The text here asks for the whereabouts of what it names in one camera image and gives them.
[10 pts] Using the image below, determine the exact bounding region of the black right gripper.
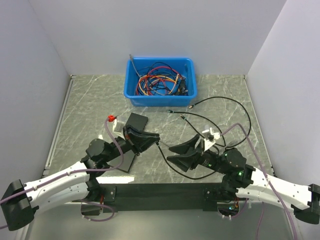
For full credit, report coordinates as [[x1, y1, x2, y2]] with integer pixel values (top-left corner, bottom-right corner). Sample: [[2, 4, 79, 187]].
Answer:
[[165, 133, 227, 174]]

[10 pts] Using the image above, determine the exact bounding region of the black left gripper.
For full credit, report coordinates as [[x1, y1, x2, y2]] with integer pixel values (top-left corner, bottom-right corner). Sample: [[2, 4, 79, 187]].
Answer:
[[104, 124, 160, 162]]

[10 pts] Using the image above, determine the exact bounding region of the black network switch box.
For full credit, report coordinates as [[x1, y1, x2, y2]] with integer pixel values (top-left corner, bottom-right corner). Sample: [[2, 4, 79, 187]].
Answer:
[[108, 150, 136, 173]]

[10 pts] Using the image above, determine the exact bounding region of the black cable with plug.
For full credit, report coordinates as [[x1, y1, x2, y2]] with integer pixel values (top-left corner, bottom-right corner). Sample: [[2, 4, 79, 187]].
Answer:
[[156, 96, 252, 181]]

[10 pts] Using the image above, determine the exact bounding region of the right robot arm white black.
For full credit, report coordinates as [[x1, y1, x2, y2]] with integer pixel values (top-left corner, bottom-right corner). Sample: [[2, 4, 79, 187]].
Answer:
[[167, 132, 320, 225]]

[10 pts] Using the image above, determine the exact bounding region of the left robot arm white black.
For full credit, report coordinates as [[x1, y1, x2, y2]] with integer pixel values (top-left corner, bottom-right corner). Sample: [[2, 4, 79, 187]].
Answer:
[[0, 125, 160, 231]]

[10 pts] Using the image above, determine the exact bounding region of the black flat box far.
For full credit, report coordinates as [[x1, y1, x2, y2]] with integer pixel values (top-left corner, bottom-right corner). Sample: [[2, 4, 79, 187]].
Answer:
[[126, 112, 149, 131]]

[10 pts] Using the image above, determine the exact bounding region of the blue plastic bin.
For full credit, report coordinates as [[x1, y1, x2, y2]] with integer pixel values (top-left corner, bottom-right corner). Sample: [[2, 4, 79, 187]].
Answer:
[[123, 57, 198, 107]]

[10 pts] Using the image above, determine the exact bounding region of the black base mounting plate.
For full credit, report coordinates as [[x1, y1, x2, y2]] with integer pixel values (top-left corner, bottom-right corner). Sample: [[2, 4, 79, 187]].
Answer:
[[86, 183, 236, 212]]

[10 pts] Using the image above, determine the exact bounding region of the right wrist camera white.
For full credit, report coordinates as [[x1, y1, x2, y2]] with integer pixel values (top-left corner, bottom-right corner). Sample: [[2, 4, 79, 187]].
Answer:
[[202, 127, 221, 151]]

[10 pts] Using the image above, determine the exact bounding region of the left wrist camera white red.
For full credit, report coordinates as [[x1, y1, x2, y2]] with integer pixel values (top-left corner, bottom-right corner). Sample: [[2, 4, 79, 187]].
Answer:
[[106, 115, 126, 139]]

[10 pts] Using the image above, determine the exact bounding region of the black cable teal plug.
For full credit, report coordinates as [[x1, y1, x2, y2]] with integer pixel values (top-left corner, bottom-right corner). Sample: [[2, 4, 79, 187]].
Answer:
[[166, 109, 222, 134]]

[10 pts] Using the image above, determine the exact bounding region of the tangled coloured cables bundle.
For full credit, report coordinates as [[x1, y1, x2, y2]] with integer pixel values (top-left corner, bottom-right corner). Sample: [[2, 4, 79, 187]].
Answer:
[[134, 61, 190, 97]]

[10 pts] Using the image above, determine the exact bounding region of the grey cable in bin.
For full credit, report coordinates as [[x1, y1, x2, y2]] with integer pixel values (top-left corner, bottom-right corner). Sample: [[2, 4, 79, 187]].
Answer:
[[128, 54, 142, 78]]

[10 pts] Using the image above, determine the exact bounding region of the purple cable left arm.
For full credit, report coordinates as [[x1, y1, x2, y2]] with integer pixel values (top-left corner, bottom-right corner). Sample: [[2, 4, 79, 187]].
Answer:
[[0, 119, 126, 231]]

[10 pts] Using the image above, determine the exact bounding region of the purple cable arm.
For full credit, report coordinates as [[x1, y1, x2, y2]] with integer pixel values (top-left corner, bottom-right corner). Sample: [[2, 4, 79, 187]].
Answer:
[[0, 119, 126, 231], [219, 123, 300, 240]]

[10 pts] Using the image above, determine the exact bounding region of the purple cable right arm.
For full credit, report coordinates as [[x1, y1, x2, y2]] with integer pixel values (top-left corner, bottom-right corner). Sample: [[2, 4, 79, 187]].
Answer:
[[219, 123, 300, 240]]

